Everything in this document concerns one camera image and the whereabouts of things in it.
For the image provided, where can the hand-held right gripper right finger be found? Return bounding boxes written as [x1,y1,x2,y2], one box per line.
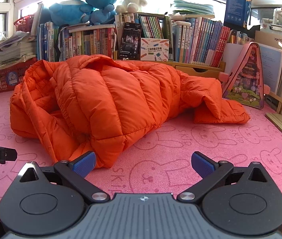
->
[176,151,268,203]

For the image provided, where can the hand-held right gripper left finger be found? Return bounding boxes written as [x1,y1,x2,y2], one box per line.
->
[19,151,108,204]

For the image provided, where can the orange down jacket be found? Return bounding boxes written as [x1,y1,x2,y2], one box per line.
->
[10,54,251,169]

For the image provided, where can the pink bunny print mat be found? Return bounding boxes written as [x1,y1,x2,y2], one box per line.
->
[0,90,282,216]

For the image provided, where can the large red plastic basket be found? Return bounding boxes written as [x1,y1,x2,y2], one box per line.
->
[0,57,38,94]

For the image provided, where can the wooden book stand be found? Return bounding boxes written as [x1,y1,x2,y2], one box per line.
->
[265,91,282,141]

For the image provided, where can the wooden desk shelf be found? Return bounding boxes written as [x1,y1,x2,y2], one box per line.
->
[153,59,226,77]

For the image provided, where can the pink triangular toy house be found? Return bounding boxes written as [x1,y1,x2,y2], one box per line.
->
[218,42,265,109]

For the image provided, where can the stack of paper booklets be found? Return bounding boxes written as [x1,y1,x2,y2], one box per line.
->
[0,30,38,68]

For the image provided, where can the row of colourful books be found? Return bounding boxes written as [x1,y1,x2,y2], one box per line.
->
[36,22,117,62]

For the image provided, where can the white printed paper sheet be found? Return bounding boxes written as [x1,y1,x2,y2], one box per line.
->
[257,43,282,94]

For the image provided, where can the row of blue red books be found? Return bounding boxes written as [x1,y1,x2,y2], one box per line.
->
[173,17,232,68]

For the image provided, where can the white printer box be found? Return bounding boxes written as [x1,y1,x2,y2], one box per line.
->
[140,37,170,62]

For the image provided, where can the black product box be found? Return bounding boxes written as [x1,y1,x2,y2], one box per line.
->
[118,22,142,60]

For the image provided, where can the small red plastic basket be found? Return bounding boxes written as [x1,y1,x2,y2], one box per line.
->
[14,15,35,33]

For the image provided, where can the brown clipboard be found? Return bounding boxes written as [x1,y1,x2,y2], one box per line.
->
[254,23,282,55]

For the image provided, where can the row of green spine books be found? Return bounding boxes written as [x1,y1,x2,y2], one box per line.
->
[115,12,174,61]

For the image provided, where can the stack of green booklets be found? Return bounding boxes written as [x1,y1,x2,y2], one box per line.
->
[170,0,216,18]

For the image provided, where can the blue carton box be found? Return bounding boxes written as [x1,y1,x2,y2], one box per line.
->
[224,0,252,28]

